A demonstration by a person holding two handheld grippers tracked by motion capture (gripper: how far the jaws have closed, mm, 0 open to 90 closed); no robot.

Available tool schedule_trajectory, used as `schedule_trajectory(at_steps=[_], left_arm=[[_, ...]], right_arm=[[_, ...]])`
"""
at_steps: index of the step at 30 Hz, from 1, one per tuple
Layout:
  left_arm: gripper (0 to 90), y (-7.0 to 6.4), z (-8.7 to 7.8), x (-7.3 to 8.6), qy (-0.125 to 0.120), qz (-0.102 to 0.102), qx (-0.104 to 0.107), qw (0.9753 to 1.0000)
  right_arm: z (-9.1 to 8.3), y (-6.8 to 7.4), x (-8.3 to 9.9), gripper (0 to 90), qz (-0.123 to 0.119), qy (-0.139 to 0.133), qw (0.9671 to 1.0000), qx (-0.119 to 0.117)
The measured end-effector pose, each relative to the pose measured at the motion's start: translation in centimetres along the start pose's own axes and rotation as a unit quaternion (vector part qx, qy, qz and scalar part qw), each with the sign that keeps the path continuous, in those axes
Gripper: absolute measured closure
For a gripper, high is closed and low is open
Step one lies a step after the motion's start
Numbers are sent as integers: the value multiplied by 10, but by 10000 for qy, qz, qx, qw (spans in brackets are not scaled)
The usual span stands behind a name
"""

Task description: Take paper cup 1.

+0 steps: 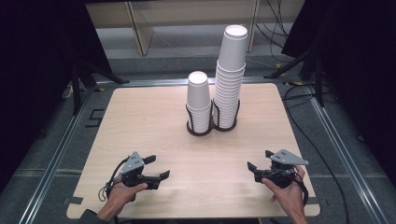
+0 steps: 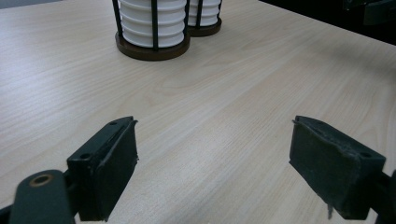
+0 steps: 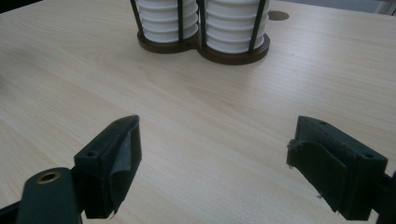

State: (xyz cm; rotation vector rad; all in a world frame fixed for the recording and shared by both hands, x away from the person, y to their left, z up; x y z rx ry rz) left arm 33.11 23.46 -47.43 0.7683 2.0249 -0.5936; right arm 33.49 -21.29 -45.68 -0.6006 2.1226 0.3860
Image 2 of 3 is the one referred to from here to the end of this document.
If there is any tall stack of paper cups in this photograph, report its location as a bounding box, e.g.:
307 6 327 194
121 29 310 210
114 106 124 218
188 0 222 27

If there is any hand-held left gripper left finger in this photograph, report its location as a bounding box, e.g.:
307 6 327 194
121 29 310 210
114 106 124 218
66 116 139 222

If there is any black wire cup holder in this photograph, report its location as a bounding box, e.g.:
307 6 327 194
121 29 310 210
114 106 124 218
186 0 223 37
111 0 191 62

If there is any short stack of paper cups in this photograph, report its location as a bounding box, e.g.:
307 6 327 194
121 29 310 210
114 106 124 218
118 0 188 49

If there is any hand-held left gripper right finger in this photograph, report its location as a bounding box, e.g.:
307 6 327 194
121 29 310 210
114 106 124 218
289 115 387 220

